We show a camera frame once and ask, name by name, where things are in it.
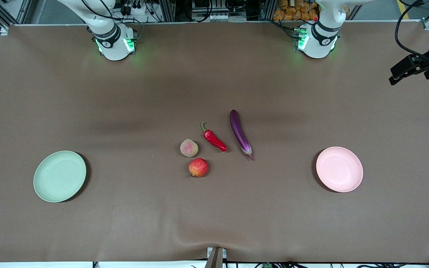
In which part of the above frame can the red chili pepper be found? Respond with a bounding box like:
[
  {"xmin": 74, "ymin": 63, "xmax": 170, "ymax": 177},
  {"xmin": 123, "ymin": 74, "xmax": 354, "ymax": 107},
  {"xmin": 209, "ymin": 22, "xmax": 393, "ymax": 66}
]
[{"xmin": 201, "ymin": 122, "xmax": 228, "ymax": 152}]

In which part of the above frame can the purple eggplant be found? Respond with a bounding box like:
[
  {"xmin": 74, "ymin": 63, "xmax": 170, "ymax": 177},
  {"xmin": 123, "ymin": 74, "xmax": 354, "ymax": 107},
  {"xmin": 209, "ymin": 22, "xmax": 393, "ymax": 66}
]
[{"xmin": 230, "ymin": 109, "xmax": 254, "ymax": 161}]

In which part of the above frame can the pink plate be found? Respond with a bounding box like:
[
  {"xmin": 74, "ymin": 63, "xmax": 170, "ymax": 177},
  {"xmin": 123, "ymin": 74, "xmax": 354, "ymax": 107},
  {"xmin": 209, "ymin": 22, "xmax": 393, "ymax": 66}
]
[{"xmin": 316, "ymin": 147, "xmax": 364, "ymax": 193}]

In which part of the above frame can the orange packaged goods pile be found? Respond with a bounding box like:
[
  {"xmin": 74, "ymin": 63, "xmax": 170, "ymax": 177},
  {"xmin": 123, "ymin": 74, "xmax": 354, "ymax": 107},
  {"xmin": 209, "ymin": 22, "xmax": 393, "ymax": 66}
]
[{"xmin": 273, "ymin": 0, "xmax": 319, "ymax": 21}]

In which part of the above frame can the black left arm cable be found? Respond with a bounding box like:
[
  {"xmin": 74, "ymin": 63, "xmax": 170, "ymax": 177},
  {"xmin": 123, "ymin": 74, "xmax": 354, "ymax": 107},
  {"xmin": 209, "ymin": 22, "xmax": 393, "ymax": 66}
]
[{"xmin": 394, "ymin": 0, "xmax": 429, "ymax": 67}]

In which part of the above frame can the brown table cloth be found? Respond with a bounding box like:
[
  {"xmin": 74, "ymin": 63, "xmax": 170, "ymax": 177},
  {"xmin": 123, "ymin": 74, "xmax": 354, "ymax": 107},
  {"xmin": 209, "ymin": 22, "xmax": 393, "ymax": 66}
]
[{"xmin": 0, "ymin": 22, "xmax": 429, "ymax": 263}]

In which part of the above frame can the silver electronics box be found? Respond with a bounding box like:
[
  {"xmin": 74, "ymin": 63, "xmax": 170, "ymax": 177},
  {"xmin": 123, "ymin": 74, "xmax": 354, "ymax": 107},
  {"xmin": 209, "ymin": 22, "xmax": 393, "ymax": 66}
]
[{"xmin": 191, "ymin": 0, "xmax": 248, "ymax": 22}]

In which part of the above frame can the red apple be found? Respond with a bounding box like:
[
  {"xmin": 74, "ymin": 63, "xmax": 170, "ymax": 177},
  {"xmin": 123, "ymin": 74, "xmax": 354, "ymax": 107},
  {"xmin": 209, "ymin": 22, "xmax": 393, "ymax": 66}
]
[{"xmin": 189, "ymin": 158, "xmax": 209, "ymax": 178}]

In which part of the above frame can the light green plate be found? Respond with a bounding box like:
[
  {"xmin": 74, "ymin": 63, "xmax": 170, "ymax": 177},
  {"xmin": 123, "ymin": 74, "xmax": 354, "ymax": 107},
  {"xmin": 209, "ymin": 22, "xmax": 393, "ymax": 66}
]
[{"xmin": 33, "ymin": 150, "xmax": 87, "ymax": 203}]

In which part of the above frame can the white power strip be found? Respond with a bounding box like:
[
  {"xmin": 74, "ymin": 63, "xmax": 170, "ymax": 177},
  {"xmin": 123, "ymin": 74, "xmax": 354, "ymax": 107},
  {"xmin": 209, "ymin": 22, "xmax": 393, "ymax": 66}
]
[{"xmin": 120, "ymin": 0, "xmax": 152, "ymax": 15}]

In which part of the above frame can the pink green peach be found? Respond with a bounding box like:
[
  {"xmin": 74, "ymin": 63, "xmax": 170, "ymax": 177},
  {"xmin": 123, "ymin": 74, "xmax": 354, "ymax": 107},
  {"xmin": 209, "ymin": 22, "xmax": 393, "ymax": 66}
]
[{"xmin": 180, "ymin": 139, "xmax": 199, "ymax": 157}]

